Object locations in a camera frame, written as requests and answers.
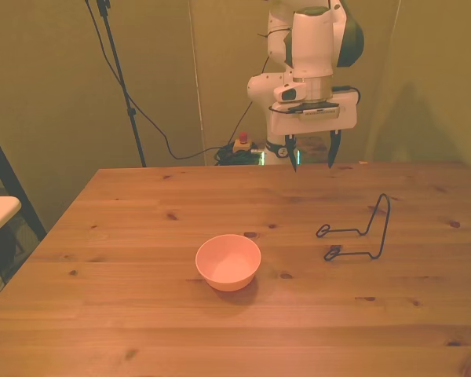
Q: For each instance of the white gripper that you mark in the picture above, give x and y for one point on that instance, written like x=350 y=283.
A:
x=318 y=126

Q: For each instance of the black tripod stand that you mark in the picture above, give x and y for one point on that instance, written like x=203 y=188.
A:
x=119 y=74

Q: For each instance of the black shelf frame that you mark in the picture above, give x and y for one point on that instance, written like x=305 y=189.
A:
x=13 y=184

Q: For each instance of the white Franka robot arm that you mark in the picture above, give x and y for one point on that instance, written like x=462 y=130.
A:
x=312 y=43

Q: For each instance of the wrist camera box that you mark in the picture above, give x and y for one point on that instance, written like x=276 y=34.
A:
x=322 y=113

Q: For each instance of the green lit controller box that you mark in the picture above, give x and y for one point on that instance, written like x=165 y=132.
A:
x=262 y=158

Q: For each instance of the pink plastic bowl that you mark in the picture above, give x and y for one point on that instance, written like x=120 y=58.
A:
x=227 y=261

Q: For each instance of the yellow emergency stop button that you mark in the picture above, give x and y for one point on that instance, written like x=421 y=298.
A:
x=243 y=143

